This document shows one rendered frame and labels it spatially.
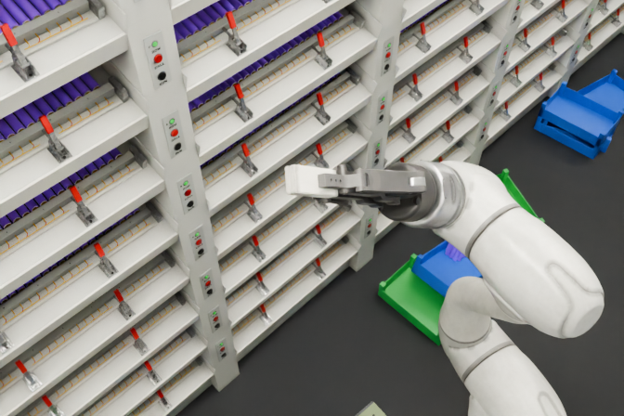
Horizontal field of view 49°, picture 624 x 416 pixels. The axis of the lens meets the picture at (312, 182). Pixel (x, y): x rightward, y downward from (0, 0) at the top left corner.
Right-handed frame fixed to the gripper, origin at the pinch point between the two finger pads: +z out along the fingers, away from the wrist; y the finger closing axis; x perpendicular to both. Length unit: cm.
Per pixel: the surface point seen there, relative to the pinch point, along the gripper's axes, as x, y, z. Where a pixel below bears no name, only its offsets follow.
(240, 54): -40, -53, -43
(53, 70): -28, -55, -1
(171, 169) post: -17, -71, -38
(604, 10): -106, -38, -267
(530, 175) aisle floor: -32, -71, -236
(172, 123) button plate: -25, -62, -32
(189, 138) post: -23, -66, -39
